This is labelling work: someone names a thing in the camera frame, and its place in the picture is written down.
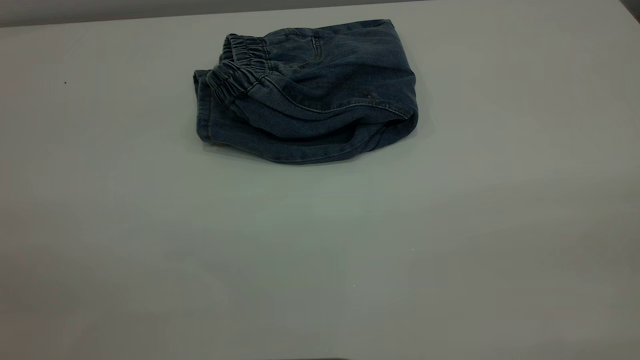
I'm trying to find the blue denim pants basketball print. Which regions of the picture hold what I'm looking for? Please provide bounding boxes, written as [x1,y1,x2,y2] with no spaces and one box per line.
[192,18,419,165]

